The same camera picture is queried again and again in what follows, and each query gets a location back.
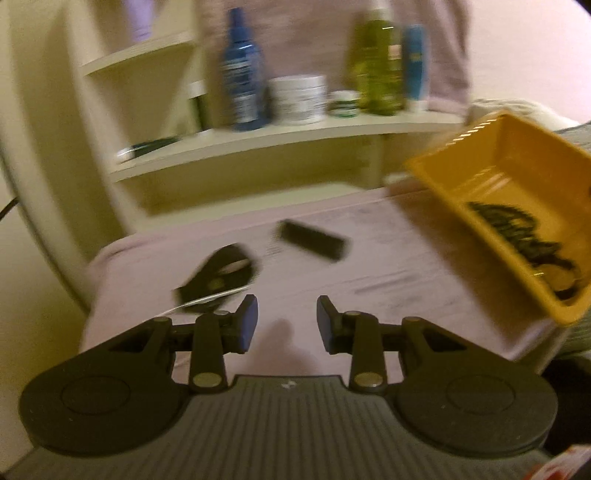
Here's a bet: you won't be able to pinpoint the small green-lidded jar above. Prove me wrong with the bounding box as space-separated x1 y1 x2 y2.
328 90 361 119

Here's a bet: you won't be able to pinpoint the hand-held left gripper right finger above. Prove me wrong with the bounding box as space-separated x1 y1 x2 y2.
316 295 459 394

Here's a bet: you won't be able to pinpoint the white and blue tube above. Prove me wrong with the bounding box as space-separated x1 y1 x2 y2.
403 24 430 114

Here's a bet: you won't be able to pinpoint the black pen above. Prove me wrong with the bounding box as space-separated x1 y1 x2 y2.
115 136 181 162

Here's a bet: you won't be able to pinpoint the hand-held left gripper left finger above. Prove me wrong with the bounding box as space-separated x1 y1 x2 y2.
108 294 260 394

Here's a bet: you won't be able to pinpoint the red and white packet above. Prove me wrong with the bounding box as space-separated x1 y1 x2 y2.
526 444 591 480

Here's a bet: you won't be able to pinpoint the yellow plastic tray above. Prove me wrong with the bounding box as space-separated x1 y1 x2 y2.
403 112 591 326

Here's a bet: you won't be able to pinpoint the white pillow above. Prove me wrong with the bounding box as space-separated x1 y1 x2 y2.
468 98 581 136

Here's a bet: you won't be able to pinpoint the blue spray bottle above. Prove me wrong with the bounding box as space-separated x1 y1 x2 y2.
222 7 269 131

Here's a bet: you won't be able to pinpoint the purple tube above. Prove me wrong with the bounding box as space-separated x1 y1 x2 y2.
122 0 153 42

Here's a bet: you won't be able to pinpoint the brown bead necklace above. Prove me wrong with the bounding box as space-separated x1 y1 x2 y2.
466 200 539 234

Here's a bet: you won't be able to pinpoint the silver chain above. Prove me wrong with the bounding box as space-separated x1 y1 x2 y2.
157 233 283 320

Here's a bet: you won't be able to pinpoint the white cream jar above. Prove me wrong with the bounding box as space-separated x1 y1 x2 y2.
268 75 328 126

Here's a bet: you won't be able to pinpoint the dark bead bracelets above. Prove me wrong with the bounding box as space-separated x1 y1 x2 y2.
492 220 563 267

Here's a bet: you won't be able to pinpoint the cream shelf unit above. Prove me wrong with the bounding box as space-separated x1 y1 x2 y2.
60 0 467 219

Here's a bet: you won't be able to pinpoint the black rectangular bar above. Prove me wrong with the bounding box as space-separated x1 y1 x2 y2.
276 220 348 263

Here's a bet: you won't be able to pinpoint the green spray bottle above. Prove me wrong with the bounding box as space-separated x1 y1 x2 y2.
353 0 405 116

